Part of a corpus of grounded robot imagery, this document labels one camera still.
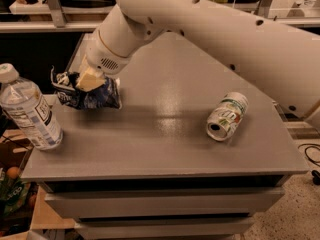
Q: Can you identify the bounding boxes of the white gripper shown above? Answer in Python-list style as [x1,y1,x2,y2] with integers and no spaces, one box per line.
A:
[76,5,164,92]

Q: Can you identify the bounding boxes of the blue chip bag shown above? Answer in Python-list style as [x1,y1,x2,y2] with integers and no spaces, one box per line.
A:
[50,68,122,110]

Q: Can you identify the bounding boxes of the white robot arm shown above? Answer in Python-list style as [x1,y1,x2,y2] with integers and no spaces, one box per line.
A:
[86,0,320,120]

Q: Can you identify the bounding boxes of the clear plastic water bottle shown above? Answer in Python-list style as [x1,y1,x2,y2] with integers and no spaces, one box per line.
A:
[0,63,63,150]

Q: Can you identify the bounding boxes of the green snack bag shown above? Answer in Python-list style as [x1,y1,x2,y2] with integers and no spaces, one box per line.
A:
[0,172,30,218]

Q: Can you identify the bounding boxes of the cardboard box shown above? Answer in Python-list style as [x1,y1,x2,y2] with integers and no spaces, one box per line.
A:
[0,129,33,175]

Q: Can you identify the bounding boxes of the orange fruit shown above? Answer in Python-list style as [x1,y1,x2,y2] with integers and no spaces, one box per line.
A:
[6,167,20,179]

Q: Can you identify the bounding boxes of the upper grey drawer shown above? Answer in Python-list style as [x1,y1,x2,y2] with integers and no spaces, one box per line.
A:
[45,187,284,219]

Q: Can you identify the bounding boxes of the grey drawer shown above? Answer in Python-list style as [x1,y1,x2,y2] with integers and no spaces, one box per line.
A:
[75,217,254,240]
[45,187,284,219]

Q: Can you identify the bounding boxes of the crushed green soda can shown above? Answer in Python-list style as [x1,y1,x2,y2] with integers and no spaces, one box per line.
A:
[206,92,249,142]

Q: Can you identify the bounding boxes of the lower grey drawer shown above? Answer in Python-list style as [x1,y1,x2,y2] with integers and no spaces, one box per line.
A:
[75,217,254,240]

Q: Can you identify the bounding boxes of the left metal bracket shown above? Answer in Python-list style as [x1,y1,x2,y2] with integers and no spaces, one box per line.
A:
[47,0,66,28]

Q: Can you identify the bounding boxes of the metal bracket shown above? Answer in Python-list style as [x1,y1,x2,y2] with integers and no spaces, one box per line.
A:
[255,0,273,18]
[47,0,66,28]

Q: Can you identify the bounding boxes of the right metal bracket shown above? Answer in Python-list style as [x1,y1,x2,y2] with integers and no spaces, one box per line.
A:
[255,0,273,18]

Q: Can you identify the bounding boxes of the black floor cable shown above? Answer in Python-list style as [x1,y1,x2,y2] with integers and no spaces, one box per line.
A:
[297,143,320,186]

